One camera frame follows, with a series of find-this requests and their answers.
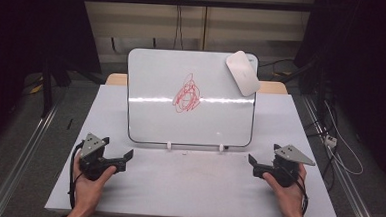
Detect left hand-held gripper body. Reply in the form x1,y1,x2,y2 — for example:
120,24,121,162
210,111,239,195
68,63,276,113
77,132,114,182

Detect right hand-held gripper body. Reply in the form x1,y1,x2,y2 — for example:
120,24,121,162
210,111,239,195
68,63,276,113
271,143,317,190

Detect white whiteboard eraser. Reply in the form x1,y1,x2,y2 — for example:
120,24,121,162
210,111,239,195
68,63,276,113
224,49,263,99

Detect person's right hand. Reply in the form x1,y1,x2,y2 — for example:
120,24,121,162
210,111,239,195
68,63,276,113
259,161,308,217

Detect person's left hand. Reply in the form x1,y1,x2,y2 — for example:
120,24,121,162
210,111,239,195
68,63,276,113
71,152,118,213

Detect white power strip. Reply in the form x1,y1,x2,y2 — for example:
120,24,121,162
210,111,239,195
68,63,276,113
323,133,339,149

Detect wooden table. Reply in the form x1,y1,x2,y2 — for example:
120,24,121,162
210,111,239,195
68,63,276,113
105,72,290,96

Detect black metal stand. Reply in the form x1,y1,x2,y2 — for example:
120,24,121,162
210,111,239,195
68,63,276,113
39,55,58,119

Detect red marker scribble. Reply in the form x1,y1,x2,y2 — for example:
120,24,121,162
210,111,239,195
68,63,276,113
172,71,204,115

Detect white whiteboard with black rim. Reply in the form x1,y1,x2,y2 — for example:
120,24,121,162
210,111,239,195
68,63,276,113
123,47,260,151

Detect dark curtain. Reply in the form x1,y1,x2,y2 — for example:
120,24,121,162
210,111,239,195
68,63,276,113
286,0,386,190
0,0,106,164

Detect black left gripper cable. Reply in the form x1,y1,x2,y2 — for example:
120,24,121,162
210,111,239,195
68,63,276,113
67,141,85,211

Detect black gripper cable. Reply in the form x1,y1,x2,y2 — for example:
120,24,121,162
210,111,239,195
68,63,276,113
67,141,85,211
284,167,311,217

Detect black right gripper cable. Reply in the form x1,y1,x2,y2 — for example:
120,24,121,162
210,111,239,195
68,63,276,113
284,167,311,217

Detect black floor cables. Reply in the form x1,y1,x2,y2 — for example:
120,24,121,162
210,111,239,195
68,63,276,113
301,90,343,194

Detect white floor cable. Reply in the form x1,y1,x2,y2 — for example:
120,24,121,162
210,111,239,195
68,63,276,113
320,99,368,176

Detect metal floor rail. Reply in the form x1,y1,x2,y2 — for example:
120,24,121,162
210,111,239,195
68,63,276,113
295,94,386,217
0,101,62,217

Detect black hanging cable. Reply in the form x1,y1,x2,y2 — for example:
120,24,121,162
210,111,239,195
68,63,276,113
173,3,184,51

